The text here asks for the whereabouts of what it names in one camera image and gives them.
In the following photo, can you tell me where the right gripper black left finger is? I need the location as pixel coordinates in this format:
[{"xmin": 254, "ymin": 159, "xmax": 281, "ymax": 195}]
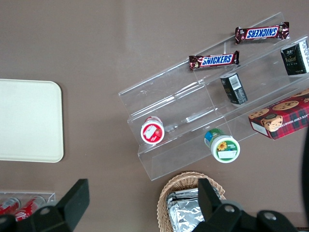
[{"xmin": 18, "ymin": 178, "xmax": 90, "ymax": 232}]

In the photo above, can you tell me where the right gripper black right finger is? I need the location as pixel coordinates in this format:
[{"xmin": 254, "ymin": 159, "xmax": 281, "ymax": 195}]
[{"xmin": 193, "ymin": 178, "xmax": 251, "ymax": 232}]

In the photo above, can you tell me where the oval light wicker basket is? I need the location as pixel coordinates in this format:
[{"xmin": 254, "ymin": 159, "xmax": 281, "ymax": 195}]
[{"xmin": 156, "ymin": 171, "xmax": 227, "ymax": 232}]

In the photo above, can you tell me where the beige plastic tray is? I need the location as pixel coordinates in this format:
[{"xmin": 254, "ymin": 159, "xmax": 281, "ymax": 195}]
[{"xmin": 0, "ymin": 79, "xmax": 65, "ymax": 163}]

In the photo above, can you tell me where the clear acrylic bottle rack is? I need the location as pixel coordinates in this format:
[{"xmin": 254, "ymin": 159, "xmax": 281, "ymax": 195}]
[{"xmin": 0, "ymin": 190, "xmax": 56, "ymax": 232}]

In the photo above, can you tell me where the silver foil packet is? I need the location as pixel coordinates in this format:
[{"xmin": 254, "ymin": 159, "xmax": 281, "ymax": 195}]
[
  {"xmin": 169, "ymin": 199, "xmax": 206, "ymax": 232},
  {"xmin": 166, "ymin": 188, "xmax": 201, "ymax": 206}
]

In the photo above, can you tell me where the red cola bottle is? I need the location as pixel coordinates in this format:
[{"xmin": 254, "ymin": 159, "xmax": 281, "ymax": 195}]
[
  {"xmin": 0, "ymin": 197, "xmax": 22, "ymax": 216},
  {"xmin": 14, "ymin": 196, "xmax": 46, "ymax": 222}
]

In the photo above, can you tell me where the green lidded yogurt cup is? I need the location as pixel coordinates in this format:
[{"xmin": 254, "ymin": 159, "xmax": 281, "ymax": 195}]
[{"xmin": 204, "ymin": 128, "xmax": 241, "ymax": 164}]

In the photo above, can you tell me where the red lidded yogurt cup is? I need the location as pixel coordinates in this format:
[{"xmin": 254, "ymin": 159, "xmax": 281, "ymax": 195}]
[{"xmin": 140, "ymin": 115, "xmax": 166, "ymax": 145}]

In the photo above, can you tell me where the red tartan cookie box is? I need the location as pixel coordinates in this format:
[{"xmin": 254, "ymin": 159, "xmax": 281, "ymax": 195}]
[{"xmin": 248, "ymin": 88, "xmax": 309, "ymax": 140}]

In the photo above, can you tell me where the clear acrylic stepped shelf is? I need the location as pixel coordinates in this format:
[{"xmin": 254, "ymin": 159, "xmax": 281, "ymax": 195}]
[{"xmin": 118, "ymin": 11, "xmax": 309, "ymax": 182}]

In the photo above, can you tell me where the small black carton box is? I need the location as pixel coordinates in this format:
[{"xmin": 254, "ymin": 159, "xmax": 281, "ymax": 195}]
[
  {"xmin": 280, "ymin": 40, "xmax": 309, "ymax": 76},
  {"xmin": 219, "ymin": 72, "xmax": 248, "ymax": 105}
]

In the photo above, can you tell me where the Snickers chocolate bar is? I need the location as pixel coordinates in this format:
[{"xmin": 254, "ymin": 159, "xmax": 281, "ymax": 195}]
[
  {"xmin": 235, "ymin": 21, "xmax": 290, "ymax": 45},
  {"xmin": 188, "ymin": 50, "xmax": 240, "ymax": 71}
]

